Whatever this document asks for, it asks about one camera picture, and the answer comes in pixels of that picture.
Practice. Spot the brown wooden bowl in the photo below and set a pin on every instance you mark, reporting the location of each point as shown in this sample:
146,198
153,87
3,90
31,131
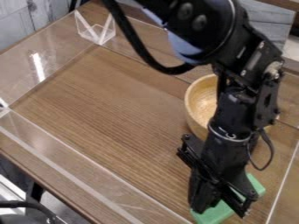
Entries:
201,104

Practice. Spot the clear acrylic tray wall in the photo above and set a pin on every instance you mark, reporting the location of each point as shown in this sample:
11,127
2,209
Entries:
97,193

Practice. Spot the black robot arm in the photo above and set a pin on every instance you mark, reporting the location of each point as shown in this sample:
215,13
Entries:
210,33

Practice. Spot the green rectangular block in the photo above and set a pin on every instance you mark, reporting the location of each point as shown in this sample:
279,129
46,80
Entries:
219,213

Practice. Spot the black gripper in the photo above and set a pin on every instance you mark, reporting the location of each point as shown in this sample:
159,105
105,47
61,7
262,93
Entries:
218,162

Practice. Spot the clear acrylic corner bracket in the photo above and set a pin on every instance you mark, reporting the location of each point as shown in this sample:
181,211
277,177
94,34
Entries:
97,33

